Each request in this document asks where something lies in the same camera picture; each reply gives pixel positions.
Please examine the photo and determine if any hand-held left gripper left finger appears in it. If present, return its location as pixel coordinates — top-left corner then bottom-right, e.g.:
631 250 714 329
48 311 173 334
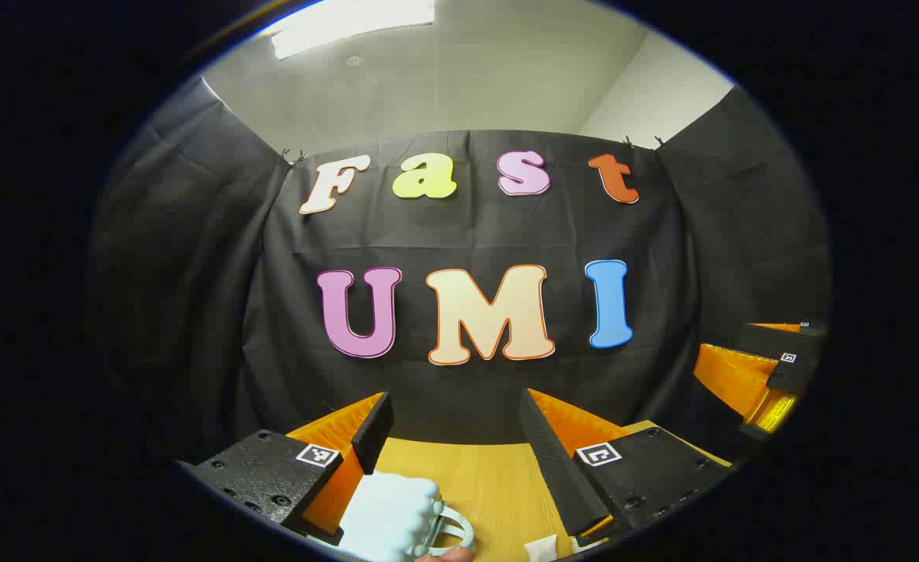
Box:
190 392 395 546

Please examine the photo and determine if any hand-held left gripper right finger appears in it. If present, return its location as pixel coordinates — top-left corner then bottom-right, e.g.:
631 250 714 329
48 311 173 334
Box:
518 388 733 546

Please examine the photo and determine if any light blue suitcase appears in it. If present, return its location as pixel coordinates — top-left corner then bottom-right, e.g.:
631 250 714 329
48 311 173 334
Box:
307 471 477 562

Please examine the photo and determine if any black backdrop cloth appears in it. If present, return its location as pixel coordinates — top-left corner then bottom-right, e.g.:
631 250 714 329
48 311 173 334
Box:
88 74 831 469

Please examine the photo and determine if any ceiling light panel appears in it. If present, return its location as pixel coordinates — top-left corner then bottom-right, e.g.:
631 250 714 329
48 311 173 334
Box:
272 0 436 61

